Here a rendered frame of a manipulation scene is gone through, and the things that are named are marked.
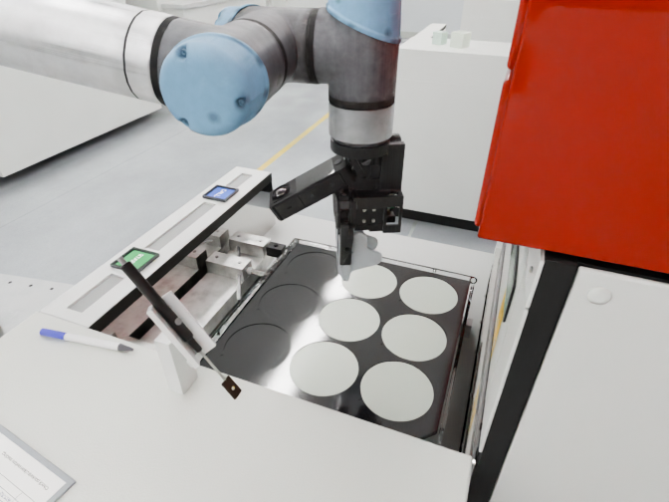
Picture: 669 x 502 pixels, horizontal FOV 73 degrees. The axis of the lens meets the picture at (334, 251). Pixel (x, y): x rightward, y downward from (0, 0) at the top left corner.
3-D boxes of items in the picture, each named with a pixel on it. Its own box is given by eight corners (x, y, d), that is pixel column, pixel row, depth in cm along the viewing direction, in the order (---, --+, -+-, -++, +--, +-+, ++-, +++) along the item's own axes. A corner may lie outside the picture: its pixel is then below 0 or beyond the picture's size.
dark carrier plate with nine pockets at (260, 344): (470, 283, 82) (470, 281, 81) (433, 447, 55) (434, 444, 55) (298, 245, 92) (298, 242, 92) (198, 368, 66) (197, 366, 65)
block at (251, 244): (272, 249, 93) (271, 237, 91) (264, 258, 90) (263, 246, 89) (238, 241, 95) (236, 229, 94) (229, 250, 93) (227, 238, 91)
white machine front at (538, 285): (513, 214, 117) (557, 48, 94) (475, 532, 54) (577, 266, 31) (501, 212, 118) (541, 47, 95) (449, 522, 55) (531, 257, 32)
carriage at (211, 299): (275, 258, 95) (274, 247, 94) (162, 391, 67) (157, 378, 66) (242, 251, 98) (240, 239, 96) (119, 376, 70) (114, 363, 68)
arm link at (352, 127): (331, 112, 47) (326, 90, 54) (331, 152, 50) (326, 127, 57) (401, 110, 48) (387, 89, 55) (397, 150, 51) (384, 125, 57)
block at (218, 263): (252, 271, 87) (251, 258, 85) (243, 281, 84) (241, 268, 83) (217, 262, 89) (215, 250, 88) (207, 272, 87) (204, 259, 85)
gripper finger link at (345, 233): (352, 271, 59) (354, 212, 54) (340, 272, 59) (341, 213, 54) (348, 250, 63) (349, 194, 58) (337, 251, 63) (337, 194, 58)
